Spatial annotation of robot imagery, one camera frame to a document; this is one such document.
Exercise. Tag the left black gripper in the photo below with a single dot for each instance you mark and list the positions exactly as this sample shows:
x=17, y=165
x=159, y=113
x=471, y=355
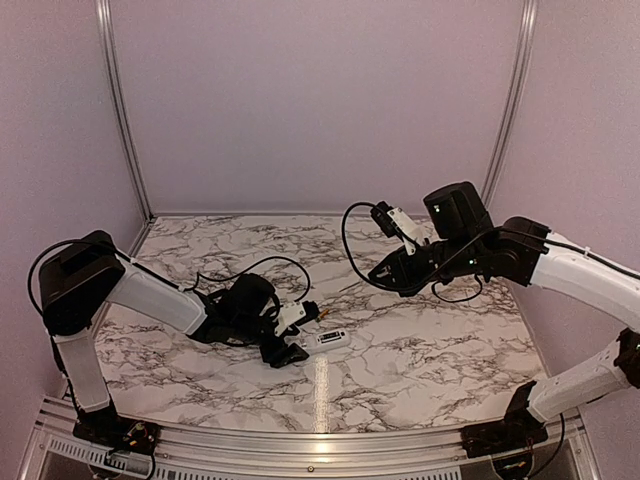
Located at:
x=280, y=354

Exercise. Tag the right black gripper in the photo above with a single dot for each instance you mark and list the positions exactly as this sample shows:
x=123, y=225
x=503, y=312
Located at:
x=404, y=279

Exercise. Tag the clear handle screwdriver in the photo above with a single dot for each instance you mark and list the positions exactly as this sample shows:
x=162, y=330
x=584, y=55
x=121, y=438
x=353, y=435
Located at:
x=352, y=285

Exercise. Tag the white remote control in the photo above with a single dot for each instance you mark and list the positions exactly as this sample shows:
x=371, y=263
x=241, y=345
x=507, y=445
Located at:
x=323, y=342

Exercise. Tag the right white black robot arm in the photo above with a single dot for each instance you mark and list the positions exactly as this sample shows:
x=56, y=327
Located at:
x=526, y=253

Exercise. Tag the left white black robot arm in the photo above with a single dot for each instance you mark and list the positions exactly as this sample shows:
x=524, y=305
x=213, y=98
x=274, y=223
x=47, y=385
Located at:
x=69, y=282

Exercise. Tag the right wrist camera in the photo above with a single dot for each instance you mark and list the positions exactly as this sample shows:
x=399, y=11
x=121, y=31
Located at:
x=395, y=222

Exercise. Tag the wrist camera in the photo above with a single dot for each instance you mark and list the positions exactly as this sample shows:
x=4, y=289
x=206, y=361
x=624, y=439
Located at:
x=395, y=222
x=295, y=314

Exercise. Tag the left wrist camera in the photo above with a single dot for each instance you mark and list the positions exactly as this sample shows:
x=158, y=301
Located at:
x=295, y=314

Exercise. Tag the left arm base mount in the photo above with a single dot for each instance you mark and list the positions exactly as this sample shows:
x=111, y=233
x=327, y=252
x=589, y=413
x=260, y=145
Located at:
x=125, y=434

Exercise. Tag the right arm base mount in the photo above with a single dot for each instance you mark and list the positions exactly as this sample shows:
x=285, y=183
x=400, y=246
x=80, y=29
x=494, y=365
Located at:
x=496, y=437

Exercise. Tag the front aluminium frame rail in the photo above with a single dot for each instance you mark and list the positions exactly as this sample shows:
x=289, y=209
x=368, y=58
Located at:
x=190, y=452

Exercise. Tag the right aluminium frame post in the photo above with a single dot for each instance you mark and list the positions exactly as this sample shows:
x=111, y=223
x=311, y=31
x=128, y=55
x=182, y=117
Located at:
x=515, y=91

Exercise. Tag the aluminium frame post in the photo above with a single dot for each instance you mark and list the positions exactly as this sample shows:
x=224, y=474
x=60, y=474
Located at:
x=108, y=42
x=515, y=91

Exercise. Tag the left aluminium frame post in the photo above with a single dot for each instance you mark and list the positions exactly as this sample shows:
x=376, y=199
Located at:
x=108, y=42

